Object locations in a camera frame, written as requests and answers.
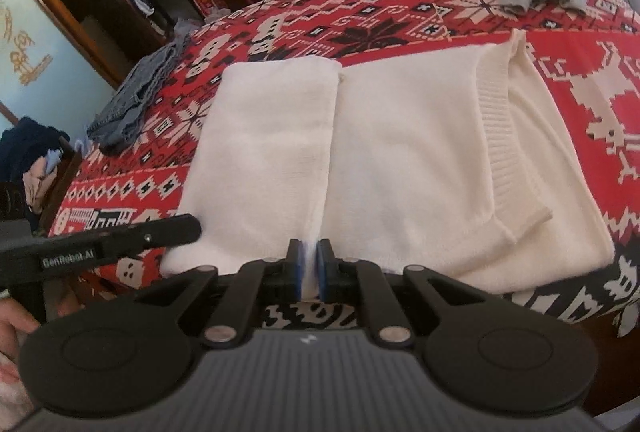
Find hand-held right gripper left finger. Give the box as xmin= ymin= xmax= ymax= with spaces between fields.
xmin=132 ymin=238 xmax=305 ymax=348

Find red patterned blanket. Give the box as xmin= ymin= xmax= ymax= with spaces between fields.
xmin=47 ymin=0 xmax=640 ymax=338

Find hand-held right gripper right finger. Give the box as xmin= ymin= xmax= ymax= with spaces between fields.
xmin=318 ymin=238 xmax=493 ymax=347

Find navy clothes pile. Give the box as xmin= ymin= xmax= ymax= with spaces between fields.
xmin=0 ymin=114 xmax=76 ymax=213

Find blue denim jeans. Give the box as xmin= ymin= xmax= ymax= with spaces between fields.
xmin=87 ymin=32 xmax=193 ymax=153

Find cream knit vest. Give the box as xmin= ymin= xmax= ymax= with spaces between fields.
xmin=160 ymin=29 xmax=616 ymax=300

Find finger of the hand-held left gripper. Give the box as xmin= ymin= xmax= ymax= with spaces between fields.
xmin=97 ymin=213 xmax=203 ymax=263

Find person's left hand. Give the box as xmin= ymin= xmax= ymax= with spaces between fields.
xmin=0 ymin=298 xmax=42 ymax=354

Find frosted glass door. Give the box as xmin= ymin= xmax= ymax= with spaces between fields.
xmin=0 ymin=0 xmax=116 ymax=133

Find pink printed cloth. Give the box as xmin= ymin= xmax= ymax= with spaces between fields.
xmin=0 ymin=337 xmax=36 ymax=418

